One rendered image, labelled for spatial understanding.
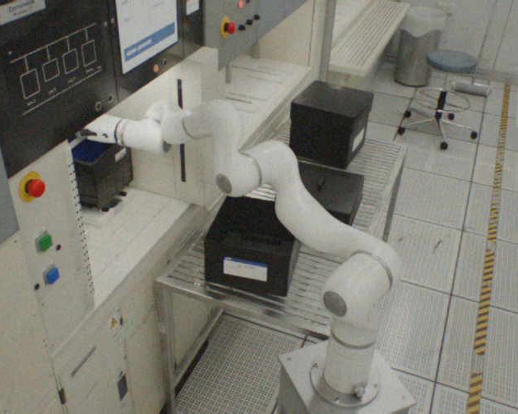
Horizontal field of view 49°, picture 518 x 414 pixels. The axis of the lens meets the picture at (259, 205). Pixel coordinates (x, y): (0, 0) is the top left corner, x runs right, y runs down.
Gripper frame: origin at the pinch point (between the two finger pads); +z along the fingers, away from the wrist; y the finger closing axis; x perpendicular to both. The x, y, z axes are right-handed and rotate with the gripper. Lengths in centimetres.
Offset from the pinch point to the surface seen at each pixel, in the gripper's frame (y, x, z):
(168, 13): 5.3, 37.1, -30.7
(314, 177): 52, -33, -65
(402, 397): -28, -43, -115
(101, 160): -5.7, -8.5, -10.6
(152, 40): -3.5, 32.2, -30.6
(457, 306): 100, -119, -135
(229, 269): -8, -35, -56
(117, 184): 0.8, -21.2, -10.6
